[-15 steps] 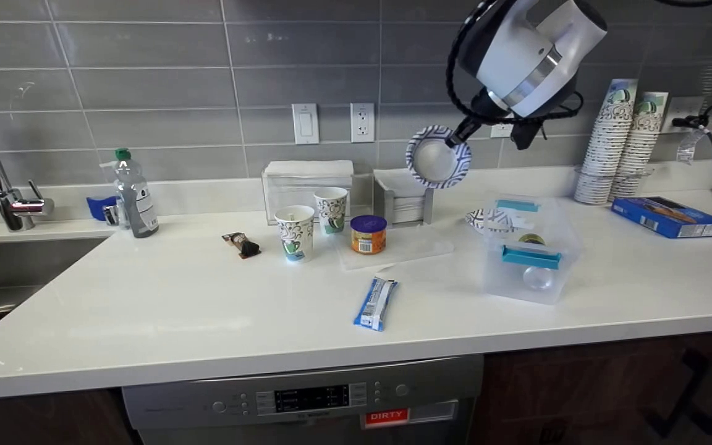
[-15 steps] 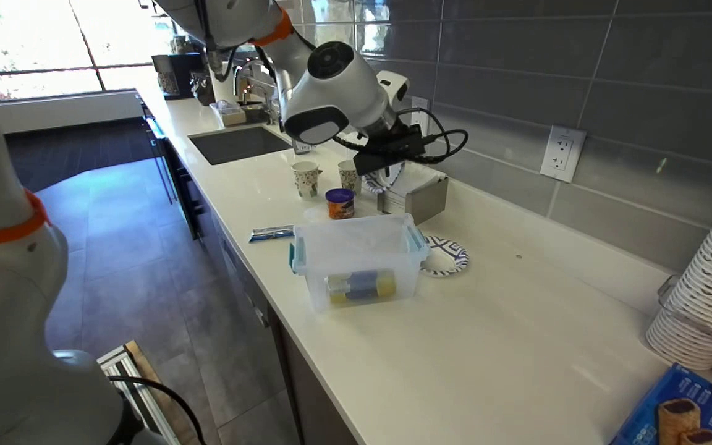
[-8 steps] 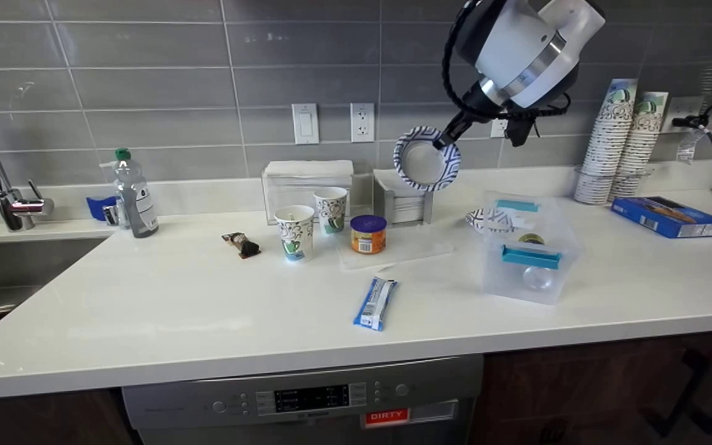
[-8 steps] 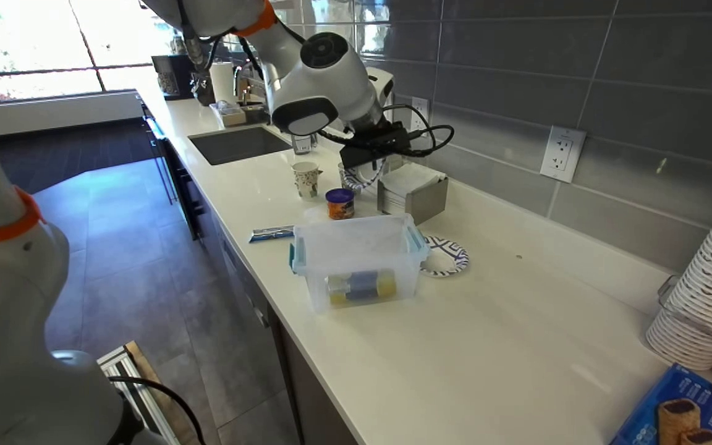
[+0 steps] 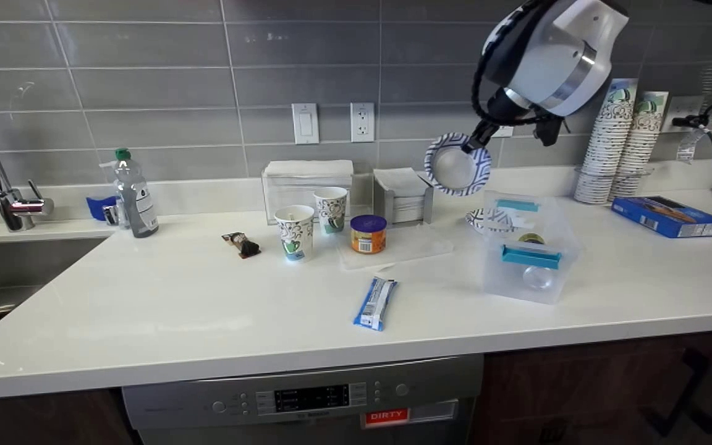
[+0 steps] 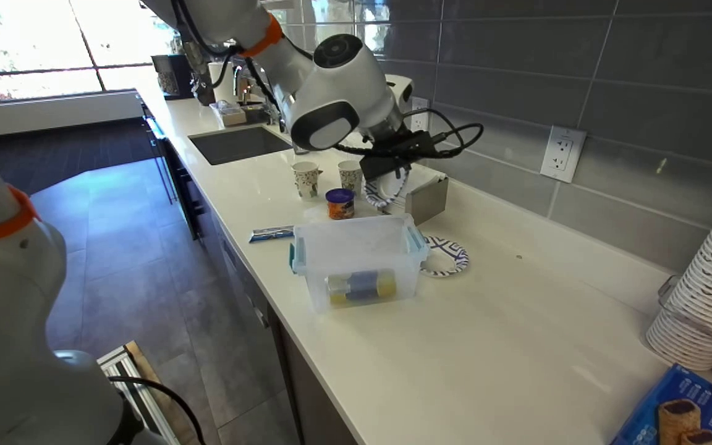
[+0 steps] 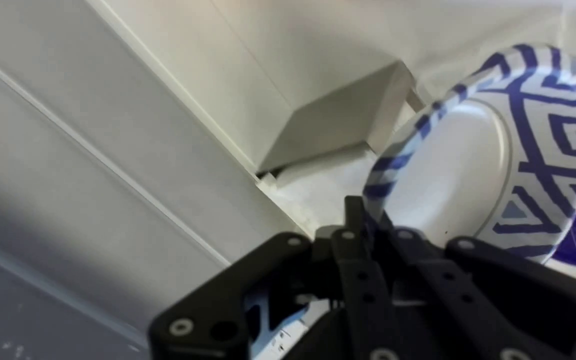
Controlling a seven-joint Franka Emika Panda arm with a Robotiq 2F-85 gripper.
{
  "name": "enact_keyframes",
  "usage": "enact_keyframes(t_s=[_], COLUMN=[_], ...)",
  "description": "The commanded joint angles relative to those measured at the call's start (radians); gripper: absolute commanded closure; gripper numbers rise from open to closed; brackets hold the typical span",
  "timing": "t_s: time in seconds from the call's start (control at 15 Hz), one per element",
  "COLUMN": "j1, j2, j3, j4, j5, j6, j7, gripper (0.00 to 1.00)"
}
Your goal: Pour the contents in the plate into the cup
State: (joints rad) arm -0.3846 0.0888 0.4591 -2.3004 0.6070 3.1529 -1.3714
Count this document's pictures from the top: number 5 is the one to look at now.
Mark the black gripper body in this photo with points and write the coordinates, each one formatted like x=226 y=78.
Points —
x=502 y=113

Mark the blue patterned paper plate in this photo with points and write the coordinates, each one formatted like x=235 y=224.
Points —
x=432 y=168

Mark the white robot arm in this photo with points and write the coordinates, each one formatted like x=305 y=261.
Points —
x=568 y=51

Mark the patterned paper cup stack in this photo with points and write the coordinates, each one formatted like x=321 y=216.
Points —
x=598 y=164
x=644 y=138

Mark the printed paper cup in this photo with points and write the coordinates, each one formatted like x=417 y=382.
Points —
x=295 y=236
x=332 y=214

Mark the small white box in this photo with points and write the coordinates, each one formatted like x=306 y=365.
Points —
x=405 y=200

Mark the clear bin with teal latches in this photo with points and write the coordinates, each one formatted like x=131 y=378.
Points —
x=530 y=261

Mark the orange jar with blue lid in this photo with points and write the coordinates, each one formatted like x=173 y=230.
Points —
x=366 y=239

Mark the white outlet with plug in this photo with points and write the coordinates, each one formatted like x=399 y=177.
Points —
x=686 y=113

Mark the blue white snack bar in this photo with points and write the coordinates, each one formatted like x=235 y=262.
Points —
x=373 y=302

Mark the blue snack box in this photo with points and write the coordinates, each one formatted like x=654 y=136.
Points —
x=668 y=216

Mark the dark brown snack wrapper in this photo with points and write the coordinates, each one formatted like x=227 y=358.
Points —
x=242 y=245

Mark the dark wooden base cabinet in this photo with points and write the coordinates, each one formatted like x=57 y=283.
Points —
x=43 y=420
x=587 y=396

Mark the stainless steel dishwasher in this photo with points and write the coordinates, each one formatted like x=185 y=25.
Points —
x=306 y=399

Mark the water bottle with green cap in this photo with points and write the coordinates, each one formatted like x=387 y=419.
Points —
x=134 y=200

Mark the chrome kitchen faucet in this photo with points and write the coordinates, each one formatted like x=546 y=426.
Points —
x=18 y=200

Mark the dark kitchen sink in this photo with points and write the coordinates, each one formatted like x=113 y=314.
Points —
x=11 y=281

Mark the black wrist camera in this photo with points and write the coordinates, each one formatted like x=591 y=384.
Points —
x=546 y=127

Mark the white wall outlet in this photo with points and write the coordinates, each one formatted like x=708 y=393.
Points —
x=361 y=122

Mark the white wall switch plate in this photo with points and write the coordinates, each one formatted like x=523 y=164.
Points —
x=305 y=125

